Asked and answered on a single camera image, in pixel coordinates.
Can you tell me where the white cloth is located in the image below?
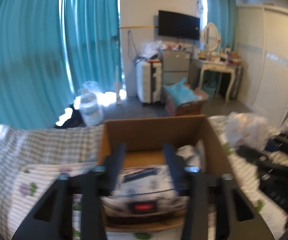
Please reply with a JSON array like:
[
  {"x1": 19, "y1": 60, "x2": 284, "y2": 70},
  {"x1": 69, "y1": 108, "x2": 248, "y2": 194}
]
[{"x1": 226, "y1": 113, "x2": 270, "y2": 152}]

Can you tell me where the white sock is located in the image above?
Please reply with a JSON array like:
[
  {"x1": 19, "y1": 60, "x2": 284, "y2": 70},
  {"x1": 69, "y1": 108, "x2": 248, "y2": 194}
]
[{"x1": 176, "y1": 140, "x2": 207, "y2": 172}]

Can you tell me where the white quilted floral blanket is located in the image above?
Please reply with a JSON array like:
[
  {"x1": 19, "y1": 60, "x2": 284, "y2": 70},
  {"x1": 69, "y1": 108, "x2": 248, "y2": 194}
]
[{"x1": 7, "y1": 115, "x2": 288, "y2": 240}]

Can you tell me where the grey checked bed sheet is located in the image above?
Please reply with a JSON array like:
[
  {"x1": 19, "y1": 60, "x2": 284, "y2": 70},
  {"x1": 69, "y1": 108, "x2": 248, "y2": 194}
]
[{"x1": 0, "y1": 114, "x2": 285, "y2": 240}]

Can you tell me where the brown cardboard box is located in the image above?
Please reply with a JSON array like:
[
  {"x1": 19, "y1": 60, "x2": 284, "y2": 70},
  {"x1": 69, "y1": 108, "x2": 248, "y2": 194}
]
[{"x1": 96, "y1": 114, "x2": 238, "y2": 233}]

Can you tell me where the white dressing table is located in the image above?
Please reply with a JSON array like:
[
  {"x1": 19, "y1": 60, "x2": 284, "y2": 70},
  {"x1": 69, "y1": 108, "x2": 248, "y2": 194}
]
[{"x1": 188, "y1": 59, "x2": 243, "y2": 102}]

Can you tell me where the white louvered wardrobe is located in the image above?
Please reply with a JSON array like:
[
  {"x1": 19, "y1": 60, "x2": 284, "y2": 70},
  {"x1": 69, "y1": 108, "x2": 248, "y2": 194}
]
[{"x1": 236, "y1": 5, "x2": 288, "y2": 126}]

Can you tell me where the blue plastic bag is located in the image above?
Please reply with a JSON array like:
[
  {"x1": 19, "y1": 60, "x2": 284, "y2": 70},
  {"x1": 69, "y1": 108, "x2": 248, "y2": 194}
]
[{"x1": 164, "y1": 77, "x2": 201, "y2": 107}]

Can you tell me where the clear plastic bag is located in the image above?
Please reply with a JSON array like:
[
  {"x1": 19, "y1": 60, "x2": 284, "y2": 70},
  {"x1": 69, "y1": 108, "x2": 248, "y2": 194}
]
[{"x1": 79, "y1": 81, "x2": 103, "y2": 126}]

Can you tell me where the white oval vanity mirror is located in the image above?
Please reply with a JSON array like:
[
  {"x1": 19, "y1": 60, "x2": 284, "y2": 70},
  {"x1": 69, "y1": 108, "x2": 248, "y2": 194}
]
[{"x1": 200, "y1": 22, "x2": 221, "y2": 53}]

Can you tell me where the silver mini fridge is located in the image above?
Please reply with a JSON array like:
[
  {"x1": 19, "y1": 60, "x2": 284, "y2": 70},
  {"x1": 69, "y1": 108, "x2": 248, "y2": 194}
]
[{"x1": 162, "y1": 50, "x2": 191, "y2": 86}]

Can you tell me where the large teal curtain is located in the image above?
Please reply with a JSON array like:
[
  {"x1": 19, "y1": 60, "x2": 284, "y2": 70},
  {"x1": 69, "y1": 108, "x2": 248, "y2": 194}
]
[{"x1": 0, "y1": 0, "x2": 122, "y2": 129}]

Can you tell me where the white suitcase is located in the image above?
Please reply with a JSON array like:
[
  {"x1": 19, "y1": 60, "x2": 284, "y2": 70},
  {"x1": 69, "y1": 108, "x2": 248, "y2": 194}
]
[{"x1": 136, "y1": 61, "x2": 162, "y2": 104}]

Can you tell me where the small teal curtain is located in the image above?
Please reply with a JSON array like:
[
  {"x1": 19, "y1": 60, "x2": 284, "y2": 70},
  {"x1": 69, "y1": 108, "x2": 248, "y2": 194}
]
[{"x1": 207, "y1": 0, "x2": 237, "y2": 51}]

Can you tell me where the black wall television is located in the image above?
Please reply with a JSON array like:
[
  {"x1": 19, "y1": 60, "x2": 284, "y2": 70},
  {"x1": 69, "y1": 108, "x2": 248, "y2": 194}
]
[{"x1": 158, "y1": 10, "x2": 200, "y2": 41}]

